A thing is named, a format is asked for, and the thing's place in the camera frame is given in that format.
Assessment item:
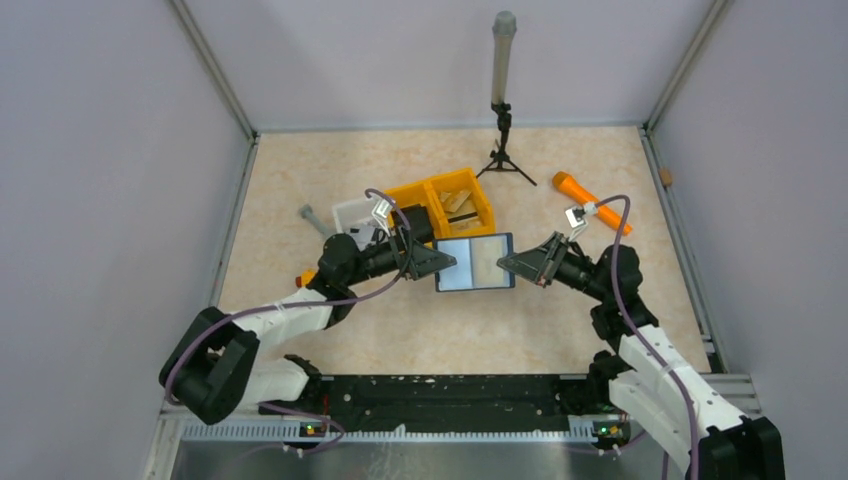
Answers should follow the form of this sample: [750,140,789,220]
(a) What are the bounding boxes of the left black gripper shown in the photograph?
[344,224,456,287]

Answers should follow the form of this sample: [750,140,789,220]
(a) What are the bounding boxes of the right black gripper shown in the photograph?
[499,231,610,302]

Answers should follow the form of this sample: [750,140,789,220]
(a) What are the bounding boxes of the blue leather card holder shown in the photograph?
[433,232,516,293]

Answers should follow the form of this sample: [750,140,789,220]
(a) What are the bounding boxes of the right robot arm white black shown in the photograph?
[497,233,786,479]

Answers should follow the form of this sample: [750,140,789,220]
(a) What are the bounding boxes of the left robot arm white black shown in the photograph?
[159,227,457,425]

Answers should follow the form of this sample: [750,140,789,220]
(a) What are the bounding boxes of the black object in bin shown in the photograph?
[401,204,435,244]

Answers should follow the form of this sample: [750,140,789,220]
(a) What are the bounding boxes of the wooden blocks in bin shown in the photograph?
[440,189,480,231]

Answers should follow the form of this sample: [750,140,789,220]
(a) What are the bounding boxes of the yellow plastic bin right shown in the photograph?
[426,168,496,239]

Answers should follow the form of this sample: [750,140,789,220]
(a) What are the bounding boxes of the yellow plastic bin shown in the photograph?
[385,180,448,239]
[426,168,496,239]

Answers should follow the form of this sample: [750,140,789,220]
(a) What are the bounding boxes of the yellow plastic bin left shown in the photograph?
[385,180,448,239]

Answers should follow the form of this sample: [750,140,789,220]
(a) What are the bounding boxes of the white plastic bin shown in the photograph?
[332,197,378,250]

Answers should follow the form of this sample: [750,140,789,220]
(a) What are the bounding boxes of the black tripod stand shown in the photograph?
[476,102,538,187]

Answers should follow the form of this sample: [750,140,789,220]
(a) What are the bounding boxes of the small orange red toy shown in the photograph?
[295,269,316,288]

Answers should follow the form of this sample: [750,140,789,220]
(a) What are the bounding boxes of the grey plastic bolt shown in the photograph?
[298,204,336,239]

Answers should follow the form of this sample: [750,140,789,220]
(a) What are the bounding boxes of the grey microphone on stand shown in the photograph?
[490,11,517,105]

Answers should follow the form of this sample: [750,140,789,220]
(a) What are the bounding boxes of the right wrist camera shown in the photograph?
[565,202,598,243]

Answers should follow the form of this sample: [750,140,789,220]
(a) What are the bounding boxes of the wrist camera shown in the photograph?
[371,198,395,233]
[565,202,598,243]

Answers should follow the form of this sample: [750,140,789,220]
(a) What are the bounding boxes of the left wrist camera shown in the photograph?
[371,198,395,233]

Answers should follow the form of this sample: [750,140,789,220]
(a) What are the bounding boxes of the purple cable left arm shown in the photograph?
[164,188,412,407]

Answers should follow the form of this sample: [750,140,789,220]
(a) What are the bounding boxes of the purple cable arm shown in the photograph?
[592,195,700,480]
[164,188,412,407]

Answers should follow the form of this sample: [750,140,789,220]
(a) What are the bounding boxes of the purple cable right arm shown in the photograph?
[592,195,700,480]

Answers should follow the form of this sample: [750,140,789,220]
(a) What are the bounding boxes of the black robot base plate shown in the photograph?
[258,374,623,433]

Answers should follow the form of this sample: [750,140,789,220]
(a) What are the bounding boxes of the small wooden piece on rail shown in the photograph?
[658,168,673,188]

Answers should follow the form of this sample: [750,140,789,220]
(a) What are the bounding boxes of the white cable duct strip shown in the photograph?
[182,420,597,443]

